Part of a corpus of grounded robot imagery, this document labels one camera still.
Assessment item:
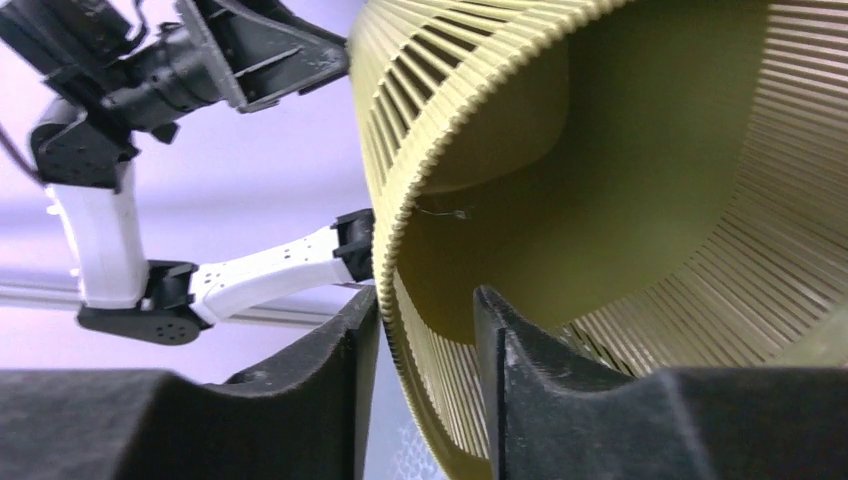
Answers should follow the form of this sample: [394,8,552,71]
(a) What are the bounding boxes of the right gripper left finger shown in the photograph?
[1,286,379,479]

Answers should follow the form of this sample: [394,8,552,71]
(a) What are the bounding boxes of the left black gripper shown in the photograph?
[1,1,350,132]

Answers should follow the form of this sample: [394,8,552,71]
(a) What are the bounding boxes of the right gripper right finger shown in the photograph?
[474,286,847,479]

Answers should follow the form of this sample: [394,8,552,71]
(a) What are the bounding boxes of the olive green mesh basket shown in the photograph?
[349,1,847,479]

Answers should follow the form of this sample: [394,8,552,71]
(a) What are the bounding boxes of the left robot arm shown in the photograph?
[1,1,374,345]

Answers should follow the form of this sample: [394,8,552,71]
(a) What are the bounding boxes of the aluminium frame rail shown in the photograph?
[0,264,372,333]

